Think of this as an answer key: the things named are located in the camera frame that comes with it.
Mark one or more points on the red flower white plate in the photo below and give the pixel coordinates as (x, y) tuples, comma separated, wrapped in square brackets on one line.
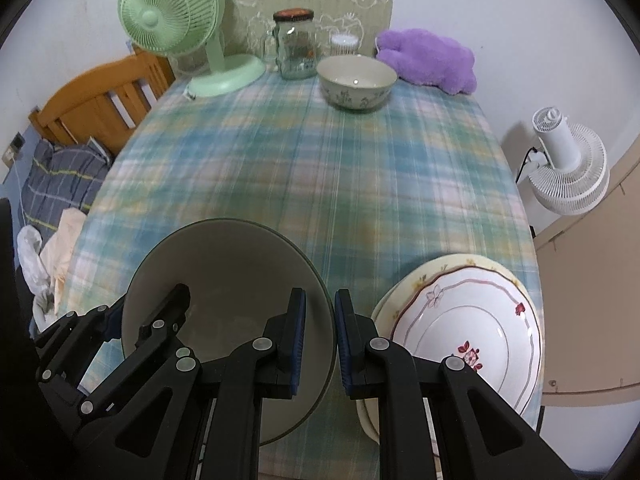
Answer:
[(465, 320)]

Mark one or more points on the white clip fan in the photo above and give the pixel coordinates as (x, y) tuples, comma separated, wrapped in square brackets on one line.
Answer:
[(565, 160)]

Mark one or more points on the small leaf print bowl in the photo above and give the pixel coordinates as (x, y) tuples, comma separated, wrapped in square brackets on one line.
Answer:
[(345, 95)]

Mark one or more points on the large leaf print bowl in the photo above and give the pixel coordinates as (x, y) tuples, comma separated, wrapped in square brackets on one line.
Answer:
[(225, 270)]

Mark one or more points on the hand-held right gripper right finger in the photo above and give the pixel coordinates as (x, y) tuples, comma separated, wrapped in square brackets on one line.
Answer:
[(344, 340)]

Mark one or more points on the white cloth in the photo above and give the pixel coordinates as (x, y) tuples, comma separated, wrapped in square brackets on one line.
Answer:
[(32, 260)]

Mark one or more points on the beige cloth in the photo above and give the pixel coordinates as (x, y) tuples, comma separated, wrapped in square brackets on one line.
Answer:
[(62, 250)]

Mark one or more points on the glass jar with lid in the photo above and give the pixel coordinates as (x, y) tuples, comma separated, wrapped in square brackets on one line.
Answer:
[(297, 50)]

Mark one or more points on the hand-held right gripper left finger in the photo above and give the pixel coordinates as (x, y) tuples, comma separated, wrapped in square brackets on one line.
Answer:
[(295, 340)]

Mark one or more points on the plaid tablecloth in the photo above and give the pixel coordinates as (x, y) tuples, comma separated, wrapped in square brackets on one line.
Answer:
[(325, 185)]

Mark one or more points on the green desk fan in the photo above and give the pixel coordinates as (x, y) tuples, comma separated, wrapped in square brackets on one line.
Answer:
[(160, 10)]

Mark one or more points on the yellow flower white plate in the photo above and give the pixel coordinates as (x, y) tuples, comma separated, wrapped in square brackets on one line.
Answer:
[(400, 292)]

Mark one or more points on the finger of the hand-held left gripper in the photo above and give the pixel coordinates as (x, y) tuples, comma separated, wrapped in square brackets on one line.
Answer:
[(165, 310), (75, 330)]

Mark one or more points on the purple plush toy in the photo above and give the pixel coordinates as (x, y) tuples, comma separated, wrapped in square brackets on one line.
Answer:
[(430, 60)]

